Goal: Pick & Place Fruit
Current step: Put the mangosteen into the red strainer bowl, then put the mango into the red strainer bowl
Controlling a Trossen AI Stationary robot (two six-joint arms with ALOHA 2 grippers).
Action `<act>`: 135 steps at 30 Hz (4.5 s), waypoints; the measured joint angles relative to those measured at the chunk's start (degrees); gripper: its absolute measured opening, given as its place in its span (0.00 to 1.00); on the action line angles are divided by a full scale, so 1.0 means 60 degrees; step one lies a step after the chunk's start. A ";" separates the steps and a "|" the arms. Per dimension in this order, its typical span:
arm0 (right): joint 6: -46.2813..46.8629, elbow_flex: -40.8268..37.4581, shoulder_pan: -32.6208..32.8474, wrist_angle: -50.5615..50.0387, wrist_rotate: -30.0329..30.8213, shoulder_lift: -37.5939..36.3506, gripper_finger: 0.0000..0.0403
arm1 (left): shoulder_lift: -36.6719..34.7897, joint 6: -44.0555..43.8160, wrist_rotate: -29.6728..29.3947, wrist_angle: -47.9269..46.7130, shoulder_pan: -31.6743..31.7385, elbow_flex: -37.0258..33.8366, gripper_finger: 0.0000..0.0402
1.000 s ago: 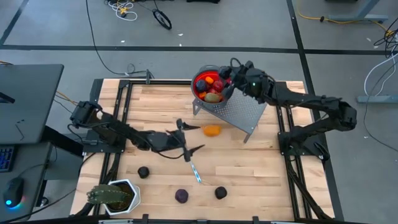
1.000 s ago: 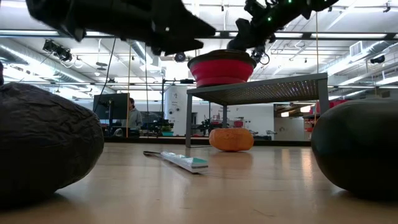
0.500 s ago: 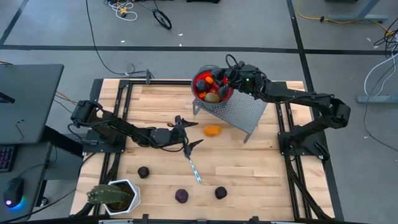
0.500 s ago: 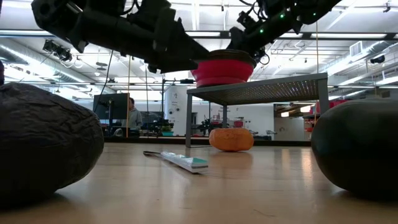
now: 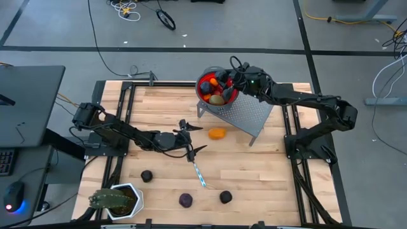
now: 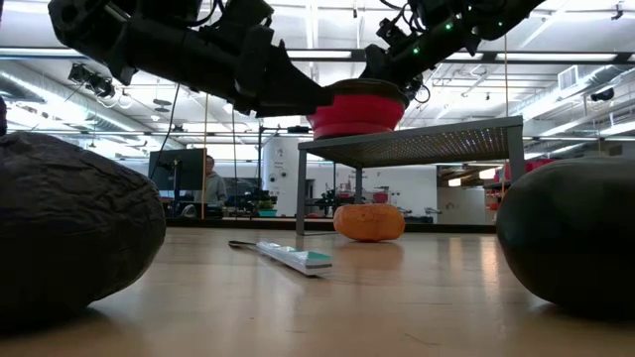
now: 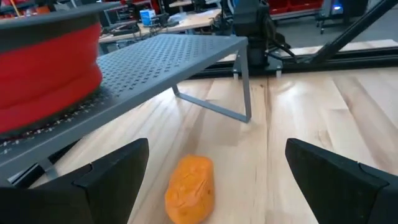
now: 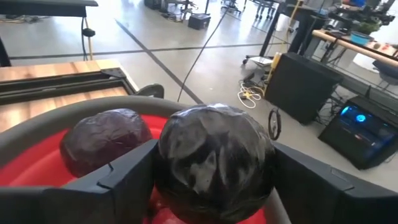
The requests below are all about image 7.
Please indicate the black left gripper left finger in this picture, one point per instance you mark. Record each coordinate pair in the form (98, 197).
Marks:
(93, 193)

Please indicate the red storage bins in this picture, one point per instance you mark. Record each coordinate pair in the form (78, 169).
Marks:
(295, 4)

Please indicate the wooden workbench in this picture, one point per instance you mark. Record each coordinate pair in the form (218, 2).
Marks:
(192, 21)

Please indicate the large wrinkled orange fruit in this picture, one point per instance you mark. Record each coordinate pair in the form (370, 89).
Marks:
(189, 189)

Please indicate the grey perforated metal shelf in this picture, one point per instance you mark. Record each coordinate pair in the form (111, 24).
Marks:
(161, 59)

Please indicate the black diagonal frame strut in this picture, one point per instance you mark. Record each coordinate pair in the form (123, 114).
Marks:
(351, 29)

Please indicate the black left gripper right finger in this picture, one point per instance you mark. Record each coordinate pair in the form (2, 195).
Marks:
(342, 193)

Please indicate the red bowl with grey rim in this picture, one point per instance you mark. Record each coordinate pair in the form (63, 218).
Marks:
(46, 77)

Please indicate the blue white box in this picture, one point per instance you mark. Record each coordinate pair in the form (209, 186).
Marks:
(147, 17)

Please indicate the black table frame rail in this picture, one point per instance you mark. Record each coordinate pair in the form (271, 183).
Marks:
(342, 60)

